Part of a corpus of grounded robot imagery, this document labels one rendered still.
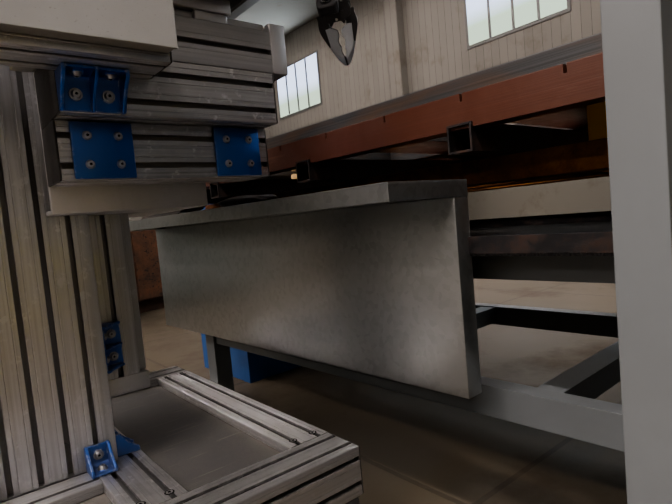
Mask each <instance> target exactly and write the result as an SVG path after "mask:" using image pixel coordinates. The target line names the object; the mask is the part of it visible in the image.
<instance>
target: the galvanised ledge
mask: <svg viewBox="0 0 672 504"><path fill-rule="evenodd" d="M464 196H468V192H467V179H448V180H418V181H389V182H381V183H375V184H368V185H362V186H355V187H349V188H342V189H336V190H329V191H323V192H316V193H310V194H303V195H297V196H290V197H284V198H277V199H271V200H264V201H258V202H251V203H245V204H238V205H232V206H225V207H219V208H212V209H206V210H199V211H193V212H186V213H180V214H173V215H167V216H160V217H154V218H147V219H141V220H134V221H129V226H130V232H131V231H143V230H154V229H164V228H173V227H182V226H192V225H201V224H210V223H219V222H229V221H238V220H247V219H257V218H266V217H275V216H284V215H294V214H303V213H312V212H322V211H331V210H340V209H349V208H359V207H368V206H377V205H386V204H396V203H405V202H414V201H424V200H433V199H442V198H451V197H464Z"/></svg>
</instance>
